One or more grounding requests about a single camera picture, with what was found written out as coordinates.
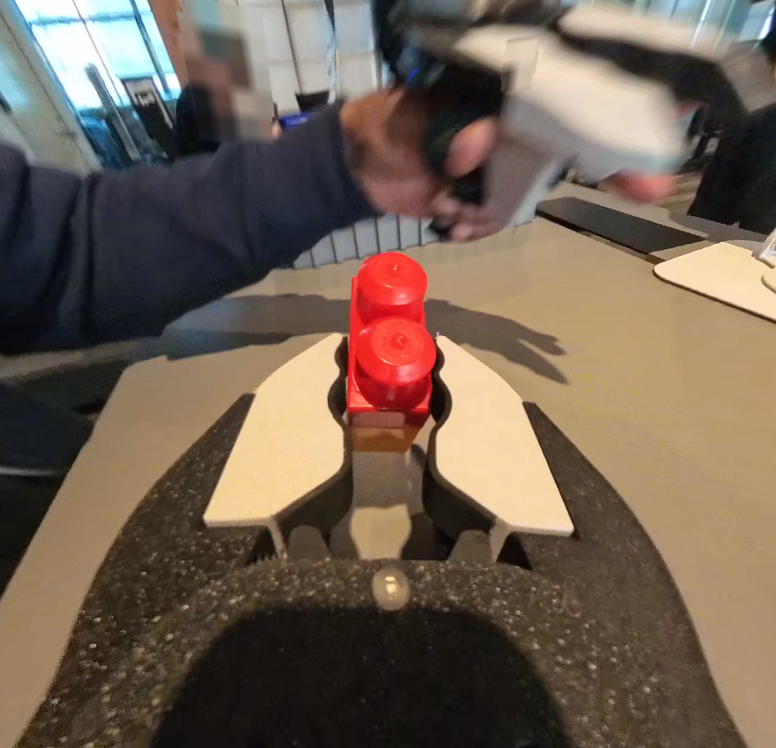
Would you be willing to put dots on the round stand base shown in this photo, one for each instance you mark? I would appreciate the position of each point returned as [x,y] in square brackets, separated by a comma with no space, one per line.
[771,281]

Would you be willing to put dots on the grey plastic bin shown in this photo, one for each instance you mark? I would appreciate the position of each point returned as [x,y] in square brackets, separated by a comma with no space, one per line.
[364,241]

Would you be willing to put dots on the large window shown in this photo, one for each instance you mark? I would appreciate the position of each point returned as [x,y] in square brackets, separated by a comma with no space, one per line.
[79,44]

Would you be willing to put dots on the red mega block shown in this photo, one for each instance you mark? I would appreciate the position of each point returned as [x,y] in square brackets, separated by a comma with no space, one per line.
[394,360]

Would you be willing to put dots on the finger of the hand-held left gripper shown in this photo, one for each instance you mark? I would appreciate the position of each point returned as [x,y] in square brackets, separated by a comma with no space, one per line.
[642,32]
[594,111]

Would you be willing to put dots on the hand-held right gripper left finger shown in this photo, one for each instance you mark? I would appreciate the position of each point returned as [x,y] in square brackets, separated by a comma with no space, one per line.
[285,445]

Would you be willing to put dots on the person's left hand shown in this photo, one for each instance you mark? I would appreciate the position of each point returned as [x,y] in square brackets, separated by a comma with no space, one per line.
[382,153]

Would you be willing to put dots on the clear plastic holder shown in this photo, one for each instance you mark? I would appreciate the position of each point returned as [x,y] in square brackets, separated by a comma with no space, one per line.
[767,247]

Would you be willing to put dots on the black standing sign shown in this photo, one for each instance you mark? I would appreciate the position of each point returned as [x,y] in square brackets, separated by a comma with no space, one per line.
[145,105]

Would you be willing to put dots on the person's left forearm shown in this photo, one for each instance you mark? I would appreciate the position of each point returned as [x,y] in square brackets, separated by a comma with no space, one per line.
[182,226]

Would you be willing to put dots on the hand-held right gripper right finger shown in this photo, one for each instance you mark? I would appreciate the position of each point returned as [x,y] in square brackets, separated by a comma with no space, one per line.
[491,445]

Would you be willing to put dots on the person's dark clothing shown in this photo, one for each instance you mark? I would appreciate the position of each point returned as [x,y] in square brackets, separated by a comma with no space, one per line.
[30,457]

